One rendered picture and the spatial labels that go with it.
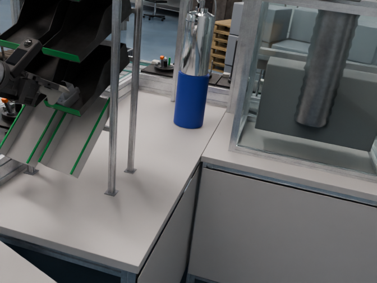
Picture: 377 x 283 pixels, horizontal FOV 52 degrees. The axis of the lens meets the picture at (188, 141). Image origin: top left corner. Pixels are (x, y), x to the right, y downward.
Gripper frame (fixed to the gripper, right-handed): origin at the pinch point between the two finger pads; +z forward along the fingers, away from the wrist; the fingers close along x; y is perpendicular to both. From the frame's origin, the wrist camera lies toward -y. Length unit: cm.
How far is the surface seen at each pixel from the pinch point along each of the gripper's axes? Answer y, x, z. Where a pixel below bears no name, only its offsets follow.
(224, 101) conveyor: -22, 0, 134
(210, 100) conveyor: -20, -9, 133
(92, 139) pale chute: 12.5, 7.2, 14.4
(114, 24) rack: -22.0, 7.4, 6.1
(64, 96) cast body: 2.4, 1.6, 3.0
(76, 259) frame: 46, 19, 11
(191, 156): 11, 17, 71
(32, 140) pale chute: 20.2, -13.1, 11.5
